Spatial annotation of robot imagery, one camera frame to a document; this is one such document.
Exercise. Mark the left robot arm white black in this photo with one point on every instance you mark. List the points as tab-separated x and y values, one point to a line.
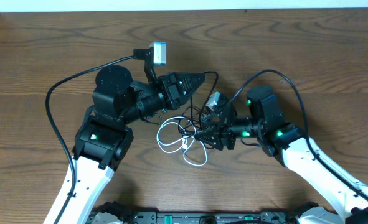
104	137

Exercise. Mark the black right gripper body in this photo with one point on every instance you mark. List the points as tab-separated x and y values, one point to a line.
228	128

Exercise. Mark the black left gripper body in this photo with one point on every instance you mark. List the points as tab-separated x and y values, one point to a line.
170	91

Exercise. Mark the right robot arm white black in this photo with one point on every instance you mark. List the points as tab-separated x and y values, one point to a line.
292	148

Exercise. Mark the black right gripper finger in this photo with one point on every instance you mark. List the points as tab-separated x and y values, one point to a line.
210	137
210	120

